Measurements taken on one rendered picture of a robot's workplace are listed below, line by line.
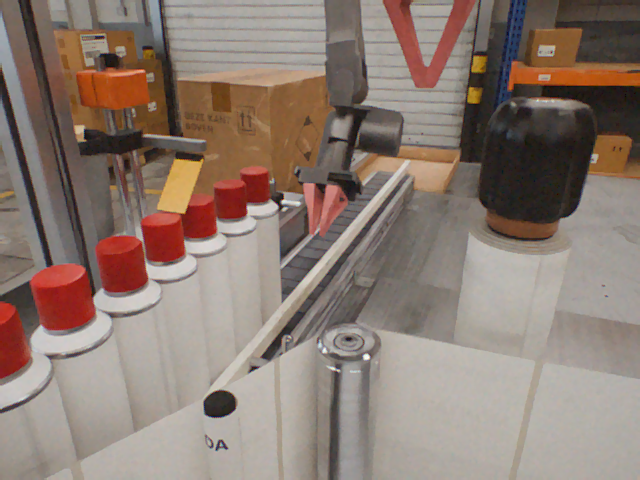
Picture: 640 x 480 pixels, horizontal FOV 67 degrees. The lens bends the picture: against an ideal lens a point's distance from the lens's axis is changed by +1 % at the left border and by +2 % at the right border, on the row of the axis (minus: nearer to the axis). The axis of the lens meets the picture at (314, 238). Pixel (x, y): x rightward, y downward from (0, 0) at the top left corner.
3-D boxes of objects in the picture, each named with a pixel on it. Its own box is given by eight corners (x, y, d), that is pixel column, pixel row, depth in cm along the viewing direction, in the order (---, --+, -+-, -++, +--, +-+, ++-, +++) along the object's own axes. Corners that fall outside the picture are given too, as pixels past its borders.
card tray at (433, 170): (444, 194, 123) (446, 179, 121) (348, 182, 132) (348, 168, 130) (458, 164, 148) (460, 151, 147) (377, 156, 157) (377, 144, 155)
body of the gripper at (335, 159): (353, 183, 72) (363, 138, 74) (292, 176, 76) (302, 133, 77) (362, 198, 78) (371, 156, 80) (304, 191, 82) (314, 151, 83)
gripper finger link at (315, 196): (335, 232, 71) (349, 174, 73) (291, 226, 73) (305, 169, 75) (346, 244, 77) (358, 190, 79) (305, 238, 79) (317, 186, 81)
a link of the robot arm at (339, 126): (331, 120, 83) (325, 102, 78) (370, 124, 81) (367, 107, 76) (322, 156, 82) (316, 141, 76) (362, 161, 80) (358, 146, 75)
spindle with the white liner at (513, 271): (536, 434, 45) (620, 111, 33) (439, 407, 49) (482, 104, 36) (534, 374, 53) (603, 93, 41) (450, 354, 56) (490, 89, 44)
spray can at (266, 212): (275, 338, 59) (268, 178, 50) (235, 332, 60) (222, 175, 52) (287, 315, 63) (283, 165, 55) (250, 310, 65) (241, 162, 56)
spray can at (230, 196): (245, 366, 54) (233, 195, 46) (210, 351, 57) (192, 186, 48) (272, 342, 58) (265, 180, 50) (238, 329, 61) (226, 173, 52)
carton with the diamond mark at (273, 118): (273, 214, 105) (268, 85, 94) (189, 196, 115) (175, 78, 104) (334, 178, 129) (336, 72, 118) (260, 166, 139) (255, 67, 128)
